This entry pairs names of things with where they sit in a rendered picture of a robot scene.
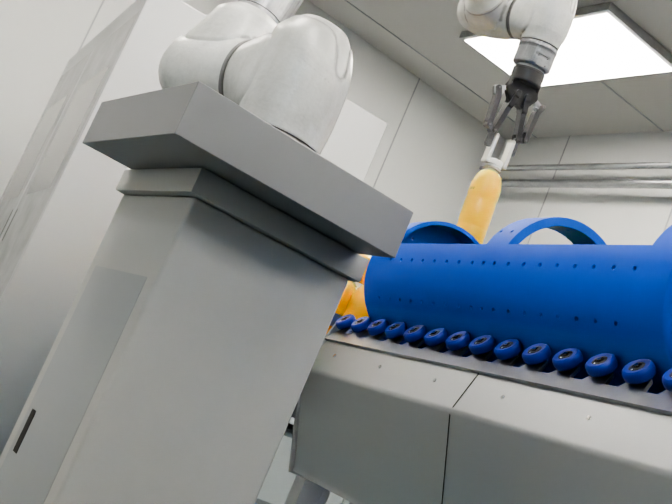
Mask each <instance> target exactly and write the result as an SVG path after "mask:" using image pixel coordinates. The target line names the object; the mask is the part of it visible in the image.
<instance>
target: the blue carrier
mask: <svg viewBox="0 0 672 504"><path fill-rule="evenodd" d="M544 228H548V229H552V230H554V231H556V232H558V233H560V234H562V235H563V236H565V237H566V238H567V239H568V240H570V241H571V242H572V243H573V244H520V243H521V242H522V241H523V240H524V239H525V238H526V237H528V236H529V235H531V234H532V233H534V232H536V231H538V230H541V229H544ZM364 298H365V304H366V309H367V312H368V315H369V318H370V319H371V321H372V323H373V322H375V321H377V320H380V319H386V320H387V321H388V323H389V326H390V325H392V324H394V323H397V322H404V323H405V324H406V326H407V329H409V328H411V327H413V326H416V325H424V326H425V327H426V330H427V333H428V332H430V331H431V330H434V329H437V328H444V329H446V331H447V333H448V337H449V336H451V335H452V334H454V333H457V332H461V331H465V332H468V333H469V335H470V337H471V341H472V340H474V339H475V338H477V337H480V336H483V335H491V336H492V337H493V338H494V340H495V342H496V345H495V347H496V346H497V345H498V344H499V343H501V342H503V341H506V340H509V339H517V340H519V341H520V342H521V345H522V351H521V352H520V353H519V357H520V359H519V360H518V361H517V362H516V363H515V364H514V365H513V366H514V367H521V366H523V365H525V363H524V361H523V359H522V353H523V352H524V350H525V349H527V348H528V347H530V346H532V345H535V344H538V343H544V344H547V345H548V346H549V347H550V349H551V356H550V357H549V359H548V362H549V364H548V365H547V367H546V368H545V369H544V370H543V371H542V372H545V373H550V372H553V371H555V370H556V369H555V368H554V366H553V363H552V358H553V357H554V355H555V354H557V353H558V352H560V351H562V350H564V349H568V348H577V349H579V350H580V351H581V353H582V355H583V361H582V363H581V364H580V365H579V366H580V371H579V372H578V373H577V374H576V375H575V377H574V378H576V379H581V380H582V379H584V378H586V377H588V376H589V375H588V374H587V371H586V369H585V364H586V362H587V361H588V360H589V359H590V358H592V357H594V356H596V355H598V354H602V353H610V354H613V355H614V356H615V357H616V359H617V361H618V367H617V368H616V370H615V371H614V374H615V377H614V378H613V379H612V381H611V382H610V383H609V384H608V385H612V386H617V387H618V386H620V385H622V384H624V383H626V382H625V381H624V379H623V377H622V369H623V368H624V366H625V365H627V364H628V363H630V362H632V361H634V360H638V359H649V360H651V361H653V362H654V364H655V366H656V369H657V370H656V374H655V376H654V377H653V378H652V380H653V384H652V386H651V387H650V388H649V390H648V391H647V392H648V393H653V394H659V393H661V392H663V391H665V390H666V389H665V388H664V386H663V383H662V376H663V375H664V373H665V372H666V371H668V370H669V369H671V368H672V225H671V226H669V227H668V228H667V229H666V230H665V231H664V232H663V233H662V234H661V235H660V236H659V237H658V238H657V240H656V241H655V242H654V243H653V245H607V244H606V243H605V241H604V240H603V239H602V238H601V237H600V236H599V235H598V234H597V233H596V232H595V231H594V230H593V229H591V228H590V227H588V226H587V225H585V224H583V223H581V222H579V221H577V220H574V219H570V218H564V217H544V218H527V219H522V220H519V221H516V222H513V223H511V224H509V225H507V226H506V227H504V228H503V229H501V230H500V231H499V232H497V233H496V234H495V235H494V236H493V237H492V238H491V239H490V240H489V241H488V243H487V244H479V242H478V241H477V240H476V239H475V238H474V237H473V236H472V235H471V234H470V233H469V232H467V231H466V230H464V229H463V228H461V227H459V226H457V225H454V224H452V223H448V222H442V221H426V222H414V223H410V224H409V225H408V228H407V230H406V233H405V235H404V237H403V240H402V242H401V245H400V247H399V249H398V252H397V254H396V257H395V258H388V257H380V256H371V259H370V261H369V263H368V266H367V270H366V274H365V280H364ZM495 347H494V348H493V349H492V351H493V355H492V356H491V357H490V358H489V359H488V360H487V361H488V362H493V361H495V360H497V359H498V358H497V357H496V355H495V353H494V349H495Z"/></svg>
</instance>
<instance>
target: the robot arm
mask: <svg viewBox="0 0 672 504"><path fill-rule="evenodd" d="M303 1H304V0H238V1H236V2H228V3H224V4H221V5H218V6H217V7H216V8H215V9H214V10H213V11H212V12H211V13H210V14H209V15H207V16H206V17H205V18H204V19H203V20H202V21H201V22H199V23H198V24H197V25H196V26H195V27H193V28H192V29H191V30H190V31H189V32H188V33H187V34H183V35H181V36H179V37H178V38H176V39H175V40H174V41H173V42H172V43H171V44H170V45H169V47H168V48H167V49H166V51H165V52H164V54H163V55H162V57H161V60H160V63H159V68H158V77H159V82H160V85H161V88H162V89H165V88H170V87H175V86H179V85H184V84H189V83H193V82H198V81H200V82H201V83H203V84H205V85H206V86H208V87H210V88H211V89H213V90H215V91H216V92H218V93H219V94H221V95H223V96H224V97H226V98H228V99H229V100H231V101H233V102H234V103H236V104H237V105H239V106H241V107H242V108H244V109H246V110H247V111H249V112H251V113H252V114H254V115H255V116H257V117H259V118H260V119H262V120H264V121H265V122H267V123H269V124H270V125H272V126H273V127H275V128H277V129H278V130H280V131H282V132H283V133H285V134H287V135H288V136H290V137H291V138H293V139H295V140H296V141H298V142H300V143H301V144H303V145H305V146H306V147H308V148H309V149H311V150H313V151H314V152H316V153H318V154H319V155H320V154H321V152H322V150H323V148H324V146H325V145H326V143H327V141H328V139H329V137H330V135H331V133H332V131H333V129H334V127H335V124H336V122H337V120H338V117H339V115H340V112H341V110H342V107H343V105H344V102H345V99H346V97H347V93H348V90H349V87H350V82H351V76H352V64H353V57H352V50H350V45H349V40H348V38H347V36H346V35H345V33H344V32H343V31H342V30H341V29H340V28H338V27H337V26H336V25H334V24H333V23H331V22H329V21H328V20H326V19H324V18H321V17H319V16H316V15H312V14H304V15H296V16H294V15H295V13H296V11H297V10H298V8H299V7H300V5H301V4H302V2H303ZM576 7H577V0H460V2H459V4H458V7H457V17H458V20H459V22H460V24H461V25H462V26H463V27H464V28H465V29H467V30H468V31H470V32H472V33H474V34H476V35H479V36H483V37H488V38H494V39H503V40H509V39H513V40H520V41H519V44H518V47H517V50H516V53H515V55H514V58H513V63H514V64H515V65H514V66H513V69H512V72H511V74H510V77H509V80H508V82H507V83H506V84H505V85H501V84H497V85H493V95H492V98H491V101H490V104H489V107H488V110H487V114H486V117H485V120H484V123H483V126H484V127H486V128H487V132H488V135H487V137H486V140H485V142H484V145H485V146H487V147H486V149H485V152H484V154H483V157H482V159H481V162H489V160H490V158H491V155H492V153H493V151H494V148H495V146H496V143H497V141H498V138H499V136H500V134H499V133H496V132H498V130H499V128H500V127H501V125H502V123H503V122H504V120H505V118H506V117H507V115H508V113H509V112H510V110H511V108H513V106H514V107H515V108H516V109H517V110H516V120H515V125H514V130H513V135H512V140H511V141H508V142H507V144H506V147H505V150H504V153H503V155H502V158H501V161H502V162H503V166H502V168H501V170H506V168H507V165H508V163H509V160H510V157H514V155H515V153H516V150H517V148H518V145H519V144H526V143H528V141H529V139H530V137H531V134H532V132H533V130H534V128H535V125H536V123H537V121H538V119H539V116H540V114H541V113H542V112H543V111H544V110H545V109H546V107H545V106H544V105H541V104H540V103H539V101H538V92H539V90H540V88H541V86H542V83H543V81H544V78H545V75H547V74H549V73H550V71H551V68H552V66H553V63H554V60H555V58H556V56H557V53H558V50H559V48H560V47H561V45H562V44H563V43H564V41H565V40H566V38H567V36H568V33H569V31H570V28H571V26H572V23H573V19H574V16H575V12H576ZM504 91H505V96H506V100H505V101H504V103H503V105H502V108H501V110H500V111H499V113H498V115H497V116H496V118H495V115H496V112H497V109H498V106H499V103H500V100H501V97H502V94H503V93H504ZM531 105H534V106H533V108H532V110H533V111H532V112H531V114H530V116H529V118H528V121H527V123H526V125H525V128H524V123H525V118H526V114H527V113H528V108H529V107H530V106H531ZM494 119H495V120H494ZM523 128H524V130H523Z"/></svg>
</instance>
